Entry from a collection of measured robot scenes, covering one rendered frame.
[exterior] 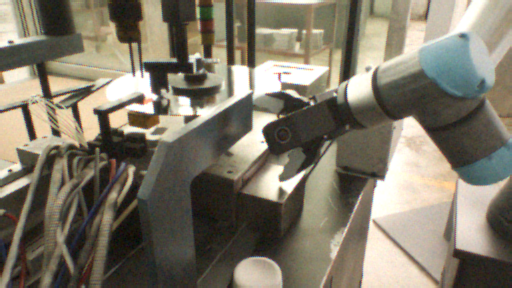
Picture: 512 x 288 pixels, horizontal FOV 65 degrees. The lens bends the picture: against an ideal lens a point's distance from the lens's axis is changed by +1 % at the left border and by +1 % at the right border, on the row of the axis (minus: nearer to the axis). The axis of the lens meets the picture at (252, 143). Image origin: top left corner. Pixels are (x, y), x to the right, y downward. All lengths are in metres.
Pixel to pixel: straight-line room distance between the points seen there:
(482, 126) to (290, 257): 0.33
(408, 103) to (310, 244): 0.30
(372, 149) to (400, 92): 0.37
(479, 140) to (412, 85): 0.10
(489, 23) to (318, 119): 0.25
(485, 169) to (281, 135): 0.25
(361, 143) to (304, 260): 0.31
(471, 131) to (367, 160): 0.38
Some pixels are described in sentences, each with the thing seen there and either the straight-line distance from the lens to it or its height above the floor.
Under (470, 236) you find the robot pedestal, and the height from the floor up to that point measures 0.75.
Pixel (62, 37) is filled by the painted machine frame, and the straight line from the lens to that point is 0.82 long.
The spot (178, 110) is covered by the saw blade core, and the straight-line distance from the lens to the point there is 0.65.
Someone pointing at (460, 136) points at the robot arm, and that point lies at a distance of 0.52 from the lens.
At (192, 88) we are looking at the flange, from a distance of 0.73.
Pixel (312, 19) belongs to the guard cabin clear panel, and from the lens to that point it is 1.15.
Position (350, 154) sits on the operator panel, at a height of 0.79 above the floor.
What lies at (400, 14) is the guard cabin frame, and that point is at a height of 1.05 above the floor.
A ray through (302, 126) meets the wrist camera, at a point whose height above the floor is 0.97.
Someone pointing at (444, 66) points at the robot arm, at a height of 1.07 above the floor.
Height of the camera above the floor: 1.17
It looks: 25 degrees down
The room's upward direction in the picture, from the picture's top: straight up
